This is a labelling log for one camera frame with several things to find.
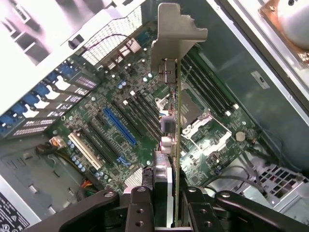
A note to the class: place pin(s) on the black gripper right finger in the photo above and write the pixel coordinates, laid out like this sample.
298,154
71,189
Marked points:
200,215

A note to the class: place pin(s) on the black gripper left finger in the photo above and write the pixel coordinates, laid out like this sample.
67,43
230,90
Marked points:
141,212

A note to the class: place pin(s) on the silver chipset heatsink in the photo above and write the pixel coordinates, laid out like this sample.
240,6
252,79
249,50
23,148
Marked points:
134,178

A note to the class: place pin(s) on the perforated metal disk bay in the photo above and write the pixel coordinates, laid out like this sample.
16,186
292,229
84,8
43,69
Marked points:
265,166

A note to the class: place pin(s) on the white expansion slot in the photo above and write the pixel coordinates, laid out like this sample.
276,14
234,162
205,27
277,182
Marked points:
84,151

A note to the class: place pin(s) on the coin cell battery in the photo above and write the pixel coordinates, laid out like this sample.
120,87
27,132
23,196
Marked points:
240,136

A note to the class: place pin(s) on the blue expansion slot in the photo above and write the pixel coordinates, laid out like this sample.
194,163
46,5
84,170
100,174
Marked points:
120,126

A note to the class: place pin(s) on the grey power supply with label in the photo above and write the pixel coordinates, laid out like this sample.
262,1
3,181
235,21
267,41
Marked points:
36,188

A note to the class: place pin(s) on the open dark PC case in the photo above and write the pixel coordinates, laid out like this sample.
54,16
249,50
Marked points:
253,108

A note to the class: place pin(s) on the green motherboard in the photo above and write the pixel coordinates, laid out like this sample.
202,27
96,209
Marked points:
135,72

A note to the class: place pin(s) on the CPU socket with metal frame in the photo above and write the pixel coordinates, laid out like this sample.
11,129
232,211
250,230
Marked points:
201,118

